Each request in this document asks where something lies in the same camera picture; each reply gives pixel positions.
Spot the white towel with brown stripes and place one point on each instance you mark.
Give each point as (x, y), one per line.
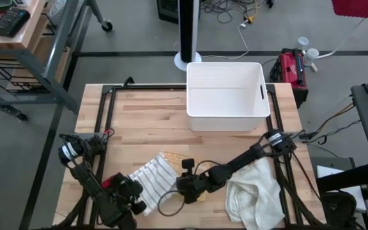
(153, 182)

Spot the off-white towel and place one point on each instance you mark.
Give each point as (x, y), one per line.
(254, 198)

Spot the black caster wheel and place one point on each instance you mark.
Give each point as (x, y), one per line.
(106, 25)

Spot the yellow checked towel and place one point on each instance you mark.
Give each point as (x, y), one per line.
(174, 157)

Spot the red acoustic panel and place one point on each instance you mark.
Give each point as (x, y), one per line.
(359, 8)

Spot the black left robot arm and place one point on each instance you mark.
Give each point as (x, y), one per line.
(85, 172)

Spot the red black square device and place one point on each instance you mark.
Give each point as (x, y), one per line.
(107, 182)

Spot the white plastic bottle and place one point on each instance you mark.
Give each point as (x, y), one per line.
(311, 55)

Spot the green tray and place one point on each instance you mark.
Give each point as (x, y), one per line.
(2, 4)

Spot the black backpack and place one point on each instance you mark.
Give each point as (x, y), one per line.
(339, 209)

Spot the red black tool case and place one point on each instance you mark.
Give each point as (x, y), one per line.
(287, 68)

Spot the black box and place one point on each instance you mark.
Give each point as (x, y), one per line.
(168, 11)

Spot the white perforated plastic basket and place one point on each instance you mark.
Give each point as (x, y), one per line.
(225, 92)

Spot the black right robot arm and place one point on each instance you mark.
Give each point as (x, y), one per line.
(244, 158)

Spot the white plastic cup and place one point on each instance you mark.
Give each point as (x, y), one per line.
(302, 42)

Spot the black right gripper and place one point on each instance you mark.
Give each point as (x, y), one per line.
(193, 185)

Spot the wooden workbench with grey legs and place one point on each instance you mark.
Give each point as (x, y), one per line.
(34, 19)

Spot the black keypad device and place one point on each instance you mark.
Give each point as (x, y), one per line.
(10, 22)

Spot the white paper sheet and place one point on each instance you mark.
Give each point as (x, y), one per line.
(326, 171)

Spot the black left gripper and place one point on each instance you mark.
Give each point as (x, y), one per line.
(120, 207)

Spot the tower fan with round base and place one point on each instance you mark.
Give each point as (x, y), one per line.
(187, 32)

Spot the yellow plug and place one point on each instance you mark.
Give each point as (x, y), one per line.
(249, 19)

